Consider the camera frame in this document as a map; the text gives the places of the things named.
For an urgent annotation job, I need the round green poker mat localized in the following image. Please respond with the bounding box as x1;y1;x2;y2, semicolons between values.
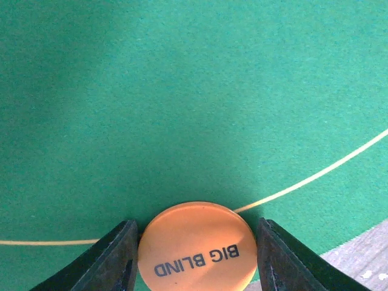
1;1;387;290

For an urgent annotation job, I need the orange big blind button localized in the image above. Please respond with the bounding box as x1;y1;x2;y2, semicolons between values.
138;201;257;290

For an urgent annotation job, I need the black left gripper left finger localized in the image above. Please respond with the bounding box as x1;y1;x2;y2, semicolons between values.
32;220;138;291

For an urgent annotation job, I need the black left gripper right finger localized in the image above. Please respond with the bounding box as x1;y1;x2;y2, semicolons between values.
257;218;368;291

